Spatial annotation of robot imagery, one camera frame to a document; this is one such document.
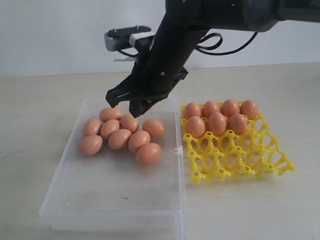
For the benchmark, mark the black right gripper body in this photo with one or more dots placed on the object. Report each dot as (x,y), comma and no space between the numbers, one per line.
(162,56)

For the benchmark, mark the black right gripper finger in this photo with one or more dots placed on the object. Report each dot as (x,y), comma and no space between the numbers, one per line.
(121,93)
(138,106)

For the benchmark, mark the brown egg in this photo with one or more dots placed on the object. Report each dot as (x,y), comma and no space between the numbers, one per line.
(230,107)
(154,127)
(148,154)
(237,123)
(90,145)
(195,126)
(110,113)
(217,124)
(192,109)
(209,108)
(119,139)
(92,127)
(250,109)
(130,123)
(138,139)
(108,128)

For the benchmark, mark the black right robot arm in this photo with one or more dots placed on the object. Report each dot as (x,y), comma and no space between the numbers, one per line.
(256,16)

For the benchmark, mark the clear plastic storage box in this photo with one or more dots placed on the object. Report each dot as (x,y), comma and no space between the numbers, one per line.
(110,192)

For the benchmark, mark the yellow plastic egg tray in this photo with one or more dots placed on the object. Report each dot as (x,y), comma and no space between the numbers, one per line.
(251,154)

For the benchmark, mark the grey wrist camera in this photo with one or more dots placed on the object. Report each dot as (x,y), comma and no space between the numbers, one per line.
(118,39)

